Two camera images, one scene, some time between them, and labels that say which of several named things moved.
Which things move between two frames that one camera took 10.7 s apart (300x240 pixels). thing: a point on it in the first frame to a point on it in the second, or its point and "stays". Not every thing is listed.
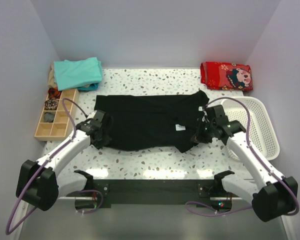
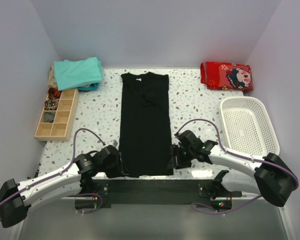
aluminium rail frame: [65, 221] stays
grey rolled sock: [48, 117] stays
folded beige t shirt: [51, 83] stays
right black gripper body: [205, 132] to [191, 151]
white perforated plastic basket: [261, 128] stays
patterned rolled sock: [51, 104] stays
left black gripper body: [104, 139] to [113, 169]
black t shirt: [144, 122] to [145, 134]
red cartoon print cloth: [226, 76] stays
